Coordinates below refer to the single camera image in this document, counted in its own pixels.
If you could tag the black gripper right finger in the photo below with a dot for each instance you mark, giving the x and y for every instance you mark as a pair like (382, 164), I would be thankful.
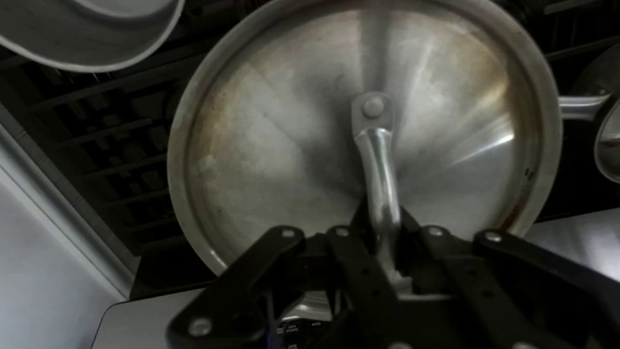
(510, 284)

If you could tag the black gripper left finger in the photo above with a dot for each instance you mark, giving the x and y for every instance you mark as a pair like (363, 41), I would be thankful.
(239, 292)

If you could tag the white ceramic bowl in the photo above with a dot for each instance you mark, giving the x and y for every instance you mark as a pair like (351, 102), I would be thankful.
(98, 40)

